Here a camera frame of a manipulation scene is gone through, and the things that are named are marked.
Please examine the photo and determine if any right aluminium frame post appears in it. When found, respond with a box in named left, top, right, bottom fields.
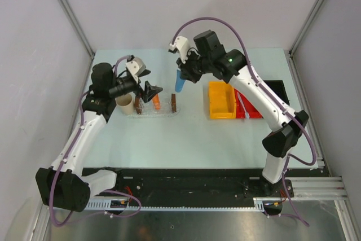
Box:
left=290, top=0, right=344, bottom=52

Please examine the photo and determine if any brown wooden block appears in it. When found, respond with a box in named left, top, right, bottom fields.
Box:
left=171, top=93, right=177, bottom=113

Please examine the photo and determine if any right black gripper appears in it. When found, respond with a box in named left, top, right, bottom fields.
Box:
left=176, top=49, right=212, bottom=84

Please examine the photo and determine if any blue toothpaste tube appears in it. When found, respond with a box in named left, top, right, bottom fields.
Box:
left=175, top=69, right=185, bottom=93

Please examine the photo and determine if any clear plastic tray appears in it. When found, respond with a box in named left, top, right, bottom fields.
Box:
left=126, top=93, right=181, bottom=118

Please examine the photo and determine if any aluminium frame post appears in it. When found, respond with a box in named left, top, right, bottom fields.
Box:
left=290, top=0, right=344, bottom=52
left=58, top=0, right=95, bottom=60

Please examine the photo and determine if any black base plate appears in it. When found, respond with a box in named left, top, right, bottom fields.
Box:
left=58, top=167, right=302, bottom=204

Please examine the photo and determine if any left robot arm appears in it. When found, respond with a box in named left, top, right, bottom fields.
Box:
left=36, top=57, right=162, bottom=212

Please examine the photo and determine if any white paper cup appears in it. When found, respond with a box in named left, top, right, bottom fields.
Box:
left=116, top=94, right=134, bottom=115

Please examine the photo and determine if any black plastic bin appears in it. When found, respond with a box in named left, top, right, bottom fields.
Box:
left=264, top=80, right=290, bottom=105

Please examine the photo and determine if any grey toothbrush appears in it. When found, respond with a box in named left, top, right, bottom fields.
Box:
left=237, top=93, right=250, bottom=119

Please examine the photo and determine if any yellow plastic bin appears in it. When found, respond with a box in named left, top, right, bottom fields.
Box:
left=208, top=81, right=236, bottom=120

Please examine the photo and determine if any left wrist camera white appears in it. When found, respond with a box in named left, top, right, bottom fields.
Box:
left=126, top=56, right=146, bottom=77

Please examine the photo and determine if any red plastic bin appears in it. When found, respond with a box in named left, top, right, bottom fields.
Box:
left=234, top=89, right=262, bottom=119

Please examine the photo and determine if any left aluminium frame post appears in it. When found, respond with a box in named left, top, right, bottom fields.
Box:
left=58, top=0, right=95, bottom=60

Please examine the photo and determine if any brown block with hole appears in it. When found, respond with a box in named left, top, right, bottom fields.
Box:
left=134, top=96, right=143, bottom=115

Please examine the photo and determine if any grey cable duct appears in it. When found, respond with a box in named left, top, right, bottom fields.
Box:
left=84, top=198, right=267, bottom=212

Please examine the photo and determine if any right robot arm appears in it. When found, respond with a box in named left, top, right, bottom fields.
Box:
left=169, top=30, right=309, bottom=196

